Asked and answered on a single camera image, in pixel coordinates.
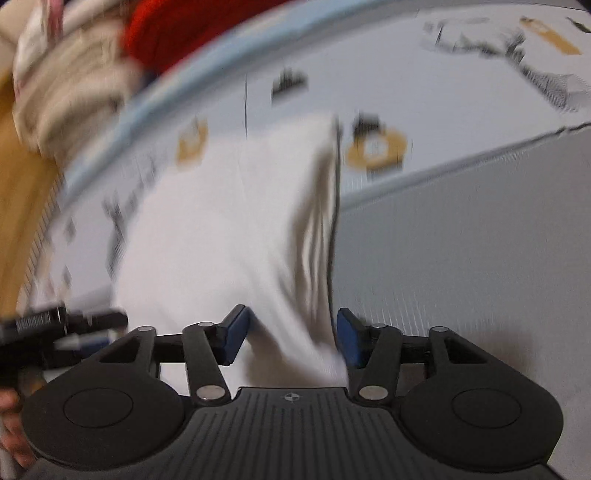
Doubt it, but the white long-sleeve shirt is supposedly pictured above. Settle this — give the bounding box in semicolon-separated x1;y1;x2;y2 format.
112;113;348;392

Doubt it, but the person left hand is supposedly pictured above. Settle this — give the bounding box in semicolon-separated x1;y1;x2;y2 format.
1;370;46;470

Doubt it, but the cream folded blanket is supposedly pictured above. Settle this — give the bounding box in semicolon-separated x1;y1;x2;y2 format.
12;1;145;165

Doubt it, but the light blue folded duvet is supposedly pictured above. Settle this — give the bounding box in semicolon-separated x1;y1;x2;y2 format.
62;0;417;204

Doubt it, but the red knitted blanket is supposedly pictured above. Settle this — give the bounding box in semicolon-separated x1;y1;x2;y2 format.
123;0;280;74

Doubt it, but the wooden bed frame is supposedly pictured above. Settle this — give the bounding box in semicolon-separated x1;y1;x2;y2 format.
1;74;58;316

